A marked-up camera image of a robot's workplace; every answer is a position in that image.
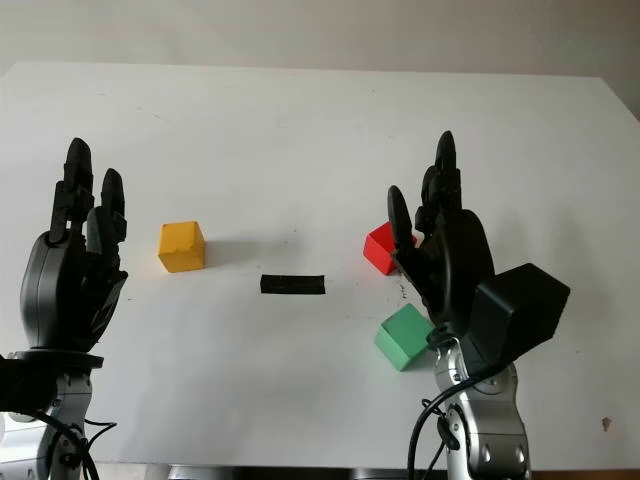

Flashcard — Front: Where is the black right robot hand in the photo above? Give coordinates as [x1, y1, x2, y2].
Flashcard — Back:
[387, 130, 496, 335]

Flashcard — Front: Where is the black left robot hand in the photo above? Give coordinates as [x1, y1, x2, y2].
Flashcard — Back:
[19, 137, 130, 351]

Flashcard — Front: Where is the red cube block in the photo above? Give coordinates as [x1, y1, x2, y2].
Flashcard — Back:
[363, 221, 419, 277]

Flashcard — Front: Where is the green cube block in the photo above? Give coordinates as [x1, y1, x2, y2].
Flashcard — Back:
[374, 303, 435, 373]

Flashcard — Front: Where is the yellow cube block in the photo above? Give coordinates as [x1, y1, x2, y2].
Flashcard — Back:
[156, 220, 207, 274]

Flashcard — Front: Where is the black tape strip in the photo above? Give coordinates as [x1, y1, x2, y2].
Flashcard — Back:
[259, 273, 327, 297]

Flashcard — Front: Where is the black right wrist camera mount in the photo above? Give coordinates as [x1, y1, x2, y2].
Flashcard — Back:
[462, 263, 572, 377]

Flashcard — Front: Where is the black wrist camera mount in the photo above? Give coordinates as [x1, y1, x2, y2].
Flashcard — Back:
[462, 263, 572, 377]
[0, 355, 57, 416]

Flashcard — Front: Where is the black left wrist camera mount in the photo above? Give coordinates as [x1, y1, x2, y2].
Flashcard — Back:
[0, 355, 57, 416]

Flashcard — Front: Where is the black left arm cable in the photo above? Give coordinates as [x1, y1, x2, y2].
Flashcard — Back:
[27, 408, 119, 480]

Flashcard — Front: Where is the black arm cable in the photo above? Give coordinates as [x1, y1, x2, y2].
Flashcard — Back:
[407, 360, 504, 480]
[27, 408, 119, 480]

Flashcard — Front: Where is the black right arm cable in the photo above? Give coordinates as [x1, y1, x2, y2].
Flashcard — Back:
[407, 360, 504, 480]

